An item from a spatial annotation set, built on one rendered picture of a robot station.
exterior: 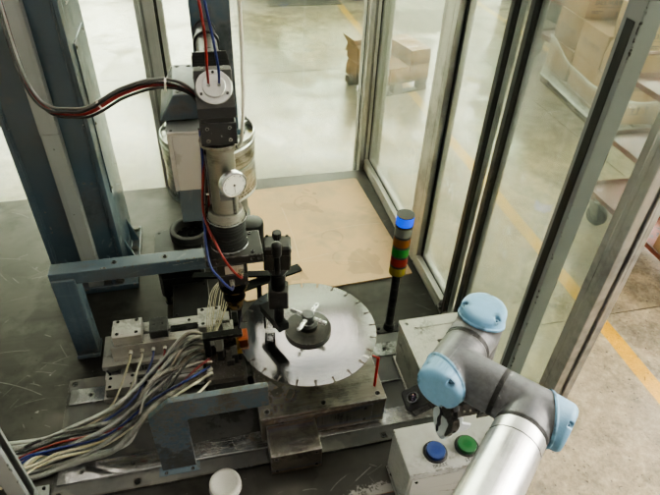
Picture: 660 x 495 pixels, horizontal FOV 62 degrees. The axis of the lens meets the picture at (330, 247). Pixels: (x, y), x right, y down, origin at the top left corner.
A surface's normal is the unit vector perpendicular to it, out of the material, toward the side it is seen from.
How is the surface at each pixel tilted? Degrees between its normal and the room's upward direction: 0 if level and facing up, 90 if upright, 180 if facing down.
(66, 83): 90
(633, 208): 90
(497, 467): 5
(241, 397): 90
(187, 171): 90
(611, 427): 0
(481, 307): 0
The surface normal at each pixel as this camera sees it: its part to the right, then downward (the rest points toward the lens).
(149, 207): 0.04, -0.78
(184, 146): 0.22, 0.62
